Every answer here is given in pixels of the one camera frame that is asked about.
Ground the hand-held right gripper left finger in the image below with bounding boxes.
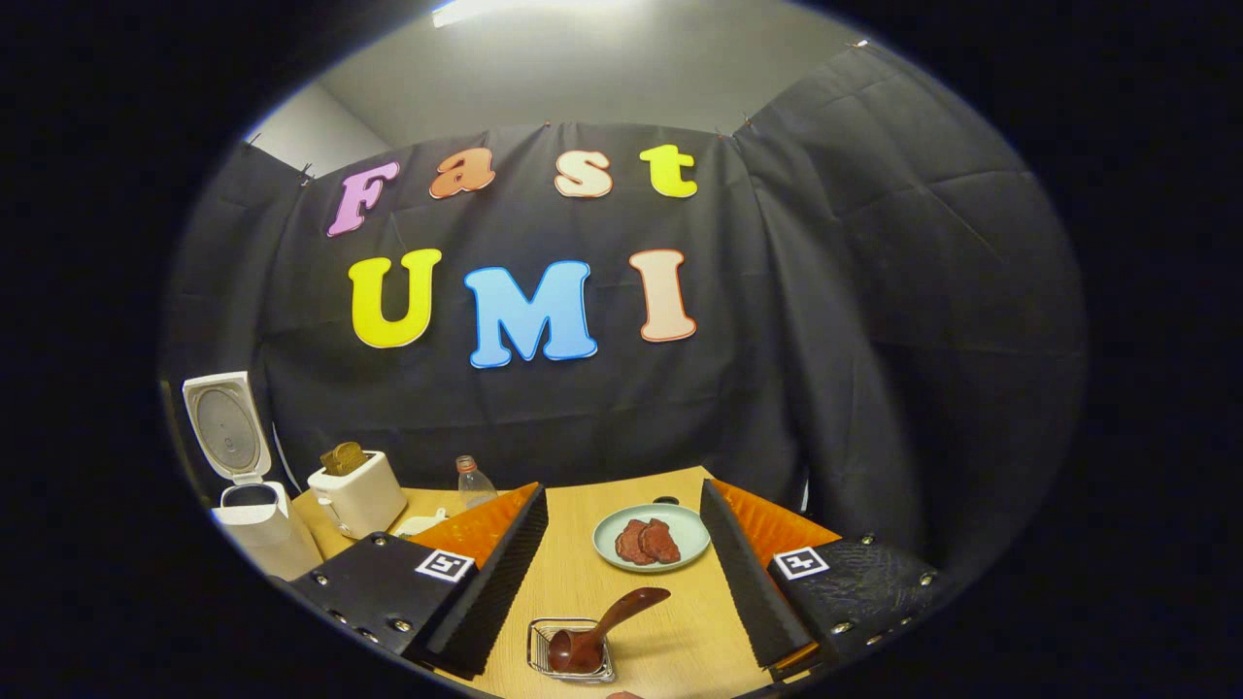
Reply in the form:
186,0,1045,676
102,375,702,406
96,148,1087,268
286,483,550,681

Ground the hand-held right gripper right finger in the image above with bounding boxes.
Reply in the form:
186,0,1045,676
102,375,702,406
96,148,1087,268
699,479,943,673

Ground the metal wire chopstick holder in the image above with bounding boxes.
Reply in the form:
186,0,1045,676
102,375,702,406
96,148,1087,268
527,618,617,683

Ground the brown wooden spoon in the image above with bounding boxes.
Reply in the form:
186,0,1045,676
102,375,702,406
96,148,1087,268
548,586,672,675

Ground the white rice cooker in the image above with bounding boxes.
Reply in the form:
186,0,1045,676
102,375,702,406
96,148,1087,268
182,372,324,582

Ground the pale green plate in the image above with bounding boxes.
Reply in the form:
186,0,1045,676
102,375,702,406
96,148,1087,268
592,503,712,574

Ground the clear plastic bottle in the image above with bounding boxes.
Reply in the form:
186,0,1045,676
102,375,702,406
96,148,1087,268
456,455,499,511

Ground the white toaster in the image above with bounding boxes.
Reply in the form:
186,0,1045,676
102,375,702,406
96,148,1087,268
307,449,409,540

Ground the black backdrop cloth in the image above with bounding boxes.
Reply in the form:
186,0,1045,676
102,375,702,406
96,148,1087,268
160,39,1089,583

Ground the large ceiling light panel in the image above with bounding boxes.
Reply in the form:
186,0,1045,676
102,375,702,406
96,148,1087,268
432,0,622,28

